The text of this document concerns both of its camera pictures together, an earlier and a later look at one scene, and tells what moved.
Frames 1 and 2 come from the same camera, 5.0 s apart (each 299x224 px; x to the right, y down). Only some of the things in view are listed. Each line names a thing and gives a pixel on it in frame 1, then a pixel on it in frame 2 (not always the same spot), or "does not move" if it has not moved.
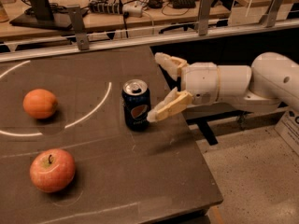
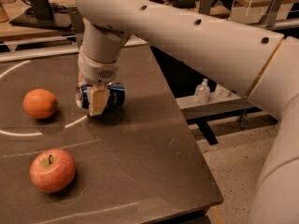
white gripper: x=201 y=82 to x=97 y=70
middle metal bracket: x=204 y=15 does not move
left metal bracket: x=82 y=38 does not move
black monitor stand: x=41 y=14 does not move
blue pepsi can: x=136 y=99 to x=117 y=95
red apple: x=52 y=171 does not move
